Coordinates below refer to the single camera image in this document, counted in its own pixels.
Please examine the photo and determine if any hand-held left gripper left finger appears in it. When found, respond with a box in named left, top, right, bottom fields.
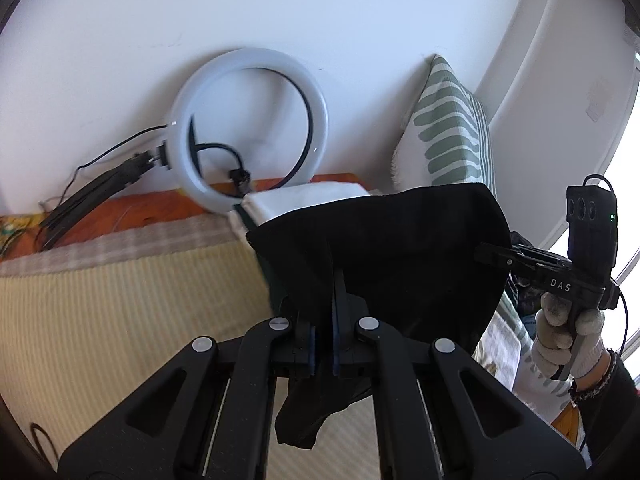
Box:
left=57, top=295, right=317, bottom=480

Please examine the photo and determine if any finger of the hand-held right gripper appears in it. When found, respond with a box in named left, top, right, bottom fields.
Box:
left=474, top=241, right=538, bottom=273

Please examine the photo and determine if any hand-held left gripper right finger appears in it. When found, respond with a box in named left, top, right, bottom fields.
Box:
left=330, top=267, right=586, bottom=480

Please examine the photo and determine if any black sheer garment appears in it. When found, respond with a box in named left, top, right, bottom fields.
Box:
left=246, top=183, right=513, bottom=448

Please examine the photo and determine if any person's right forearm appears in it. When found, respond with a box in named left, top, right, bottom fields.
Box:
left=570, top=350, right=640, bottom=466

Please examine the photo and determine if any person's right hand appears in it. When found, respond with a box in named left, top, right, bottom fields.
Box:
left=530, top=292, right=613, bottom=381

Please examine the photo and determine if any white patterned cloth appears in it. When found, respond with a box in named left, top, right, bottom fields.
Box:
left=472, top=290, right=581, bottom=423

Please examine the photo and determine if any green striped pillow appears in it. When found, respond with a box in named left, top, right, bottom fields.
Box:
left=391, top=54, right=496, bottom=196

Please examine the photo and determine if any dark green cloth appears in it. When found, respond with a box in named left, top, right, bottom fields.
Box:
left=235, top=207, right=275, bottom=311

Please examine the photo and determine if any black gooseneck phone holder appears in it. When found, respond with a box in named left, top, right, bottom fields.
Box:
left=189, top=115, right=251, bottom=196

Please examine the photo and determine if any grey plaid blanket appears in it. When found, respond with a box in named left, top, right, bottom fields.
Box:
left=0, top=212, right=251, bottom=278

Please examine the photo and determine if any orange patterned sheet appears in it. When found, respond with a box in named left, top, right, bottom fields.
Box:
left=0, top=172, right=368, bottom=261

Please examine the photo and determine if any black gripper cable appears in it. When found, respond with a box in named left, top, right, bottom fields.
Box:
left=582, top=174, right=631, bottom=451

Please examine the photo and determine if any white ring light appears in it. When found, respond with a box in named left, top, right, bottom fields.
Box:
left=170, top=47, right=331, bottom=211

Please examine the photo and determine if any black ring light tripod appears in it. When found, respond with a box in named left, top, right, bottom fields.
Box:
left=39, top=145, right=173, bottom=251

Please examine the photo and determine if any ring light cable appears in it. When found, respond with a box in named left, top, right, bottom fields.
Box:
left=39, top=125, right=171, bottom=211

